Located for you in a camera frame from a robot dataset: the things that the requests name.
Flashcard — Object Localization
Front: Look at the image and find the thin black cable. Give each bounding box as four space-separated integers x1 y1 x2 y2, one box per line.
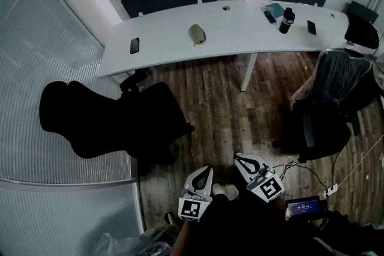
271 158 331 192

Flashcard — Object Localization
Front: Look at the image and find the person's black clothing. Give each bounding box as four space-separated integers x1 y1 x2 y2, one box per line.
173 193 384 256

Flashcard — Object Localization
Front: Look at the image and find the white desk leg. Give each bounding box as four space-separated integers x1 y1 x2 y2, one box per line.
240 53 259 92

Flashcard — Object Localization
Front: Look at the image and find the black office chair with jacket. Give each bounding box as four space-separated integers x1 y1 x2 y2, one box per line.
271 47 384 164

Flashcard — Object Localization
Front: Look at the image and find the person's left forearm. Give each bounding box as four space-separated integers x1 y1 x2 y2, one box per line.
172 220 199 256

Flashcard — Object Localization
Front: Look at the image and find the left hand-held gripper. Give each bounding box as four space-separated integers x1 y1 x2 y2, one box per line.
178 166 214 223

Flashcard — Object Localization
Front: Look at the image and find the olive glasses case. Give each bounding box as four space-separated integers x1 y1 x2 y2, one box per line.
188 23 207 47

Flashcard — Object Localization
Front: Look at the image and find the teal notebook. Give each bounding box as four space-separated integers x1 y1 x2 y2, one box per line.
260 2 285 19

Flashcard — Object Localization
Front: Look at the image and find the white cable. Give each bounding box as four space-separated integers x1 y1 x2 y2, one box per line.
335 134 384 189

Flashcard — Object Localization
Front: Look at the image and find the black water bottle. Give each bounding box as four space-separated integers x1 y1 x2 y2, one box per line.
278 7 296 35

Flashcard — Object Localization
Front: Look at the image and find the person's right forearm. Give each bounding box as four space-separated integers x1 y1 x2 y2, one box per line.
269 197 289 219

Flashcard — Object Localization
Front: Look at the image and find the person's light shoe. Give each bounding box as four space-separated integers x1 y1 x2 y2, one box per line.
212 182 238 198

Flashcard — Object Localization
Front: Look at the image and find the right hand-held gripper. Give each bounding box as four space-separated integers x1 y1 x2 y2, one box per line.
233 153 285 204

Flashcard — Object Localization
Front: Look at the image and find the black chair backrest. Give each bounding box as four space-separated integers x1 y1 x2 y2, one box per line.
344 13 380 50

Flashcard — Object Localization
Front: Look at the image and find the white power strip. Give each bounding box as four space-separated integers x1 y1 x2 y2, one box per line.
323 183 339 198

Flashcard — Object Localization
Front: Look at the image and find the clear plastic bag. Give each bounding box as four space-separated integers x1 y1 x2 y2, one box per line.
94 223 181 256

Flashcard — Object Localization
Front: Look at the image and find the wrist-mounted screen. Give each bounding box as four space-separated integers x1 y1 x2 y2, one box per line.
284 195 328 221

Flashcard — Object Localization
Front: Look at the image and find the short dark desk divider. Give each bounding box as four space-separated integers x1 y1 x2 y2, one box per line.
343 0 380 24

